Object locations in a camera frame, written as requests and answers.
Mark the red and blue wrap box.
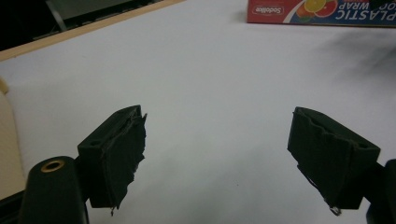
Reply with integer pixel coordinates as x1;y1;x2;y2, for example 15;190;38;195
247;0;396;28

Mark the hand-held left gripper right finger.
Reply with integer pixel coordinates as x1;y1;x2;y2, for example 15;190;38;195
287;106;381;217

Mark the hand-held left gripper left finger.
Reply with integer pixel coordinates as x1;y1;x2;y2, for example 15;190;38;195
77;105;148;217

